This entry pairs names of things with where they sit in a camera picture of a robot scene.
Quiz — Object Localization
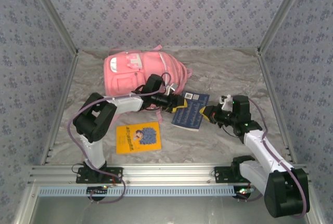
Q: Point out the right small circuit board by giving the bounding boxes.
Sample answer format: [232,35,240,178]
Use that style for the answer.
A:
[233,186,255,199]

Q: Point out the left small circuit board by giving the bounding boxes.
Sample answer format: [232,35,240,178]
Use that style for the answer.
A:
[86,186,109,196]

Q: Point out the grey metal panel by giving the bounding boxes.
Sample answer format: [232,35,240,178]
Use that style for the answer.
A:
[36,196,310,224]

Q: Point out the aluminium front rail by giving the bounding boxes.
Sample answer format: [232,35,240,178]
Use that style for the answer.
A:
[28,163,312,186]

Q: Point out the small circuit board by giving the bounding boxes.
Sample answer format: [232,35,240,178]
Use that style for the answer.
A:
[86,186,109,196]
[233,186,255,199]

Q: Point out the aluminium rail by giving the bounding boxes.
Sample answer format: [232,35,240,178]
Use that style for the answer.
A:
[28,163,312,186]
[41,51,79,165]
[257,51,297,164]

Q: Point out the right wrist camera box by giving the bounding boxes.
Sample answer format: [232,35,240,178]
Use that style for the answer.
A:
[220,94,234,111]

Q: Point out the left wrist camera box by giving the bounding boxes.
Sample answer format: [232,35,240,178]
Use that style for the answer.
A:
[166,83,180,96]

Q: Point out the yellow cartoon cover book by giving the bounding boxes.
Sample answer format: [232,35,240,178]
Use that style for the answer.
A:
[116,121,162,154]

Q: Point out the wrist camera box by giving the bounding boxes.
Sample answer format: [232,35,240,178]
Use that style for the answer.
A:
[220,94,234,111]
[166,83,180,96]

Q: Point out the pink backpack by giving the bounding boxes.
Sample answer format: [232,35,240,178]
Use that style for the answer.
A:
[103,46,193,125]

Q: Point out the aluminium left side rail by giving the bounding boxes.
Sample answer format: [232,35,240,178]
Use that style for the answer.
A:
[41,51,79,165]

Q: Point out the blue-grey slotted cable duct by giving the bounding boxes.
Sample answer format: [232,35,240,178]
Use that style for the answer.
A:
[39,185,239,197]

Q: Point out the dark blue printed booklet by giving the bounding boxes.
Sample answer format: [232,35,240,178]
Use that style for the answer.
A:
[171,90,210,133]

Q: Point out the aluminium right side rail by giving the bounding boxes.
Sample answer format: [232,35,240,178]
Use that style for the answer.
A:
[257,51,297,164]

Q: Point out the aluminium right corner post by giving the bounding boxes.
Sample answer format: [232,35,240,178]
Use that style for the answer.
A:
[257,0,310,53]

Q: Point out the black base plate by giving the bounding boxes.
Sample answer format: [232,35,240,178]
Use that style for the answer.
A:
[75,166,123,185]
[214,166,250,183]

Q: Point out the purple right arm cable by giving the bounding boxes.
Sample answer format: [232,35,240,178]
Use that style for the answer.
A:
[235,98,308,219]

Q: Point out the aluminium corner post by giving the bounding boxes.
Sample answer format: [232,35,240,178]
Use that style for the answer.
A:
[25,0,79,55]
[257,0,310,53]

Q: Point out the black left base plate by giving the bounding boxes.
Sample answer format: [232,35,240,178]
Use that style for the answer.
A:
[75,166,123,185]

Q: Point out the aluminium left corner post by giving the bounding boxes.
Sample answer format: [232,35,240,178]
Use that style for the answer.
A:
[25,0,79,55]

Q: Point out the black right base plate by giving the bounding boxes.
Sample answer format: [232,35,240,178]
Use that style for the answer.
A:
[214,166,250,183]

